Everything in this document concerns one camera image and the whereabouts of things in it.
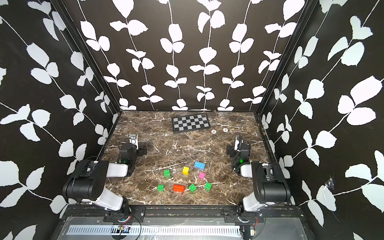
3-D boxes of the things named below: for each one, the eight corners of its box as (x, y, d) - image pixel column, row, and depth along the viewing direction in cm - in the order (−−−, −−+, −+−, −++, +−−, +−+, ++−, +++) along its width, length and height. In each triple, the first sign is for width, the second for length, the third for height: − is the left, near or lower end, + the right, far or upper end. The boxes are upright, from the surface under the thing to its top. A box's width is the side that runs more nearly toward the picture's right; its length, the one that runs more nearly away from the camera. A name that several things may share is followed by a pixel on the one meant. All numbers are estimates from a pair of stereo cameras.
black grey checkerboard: (173, 134, 109) (172, 131, 106) (171, 120, 118) (171, 117, 115) (210, 128, 113) (211, 125, 110) (206, 115, 122) (206, 112, 119)
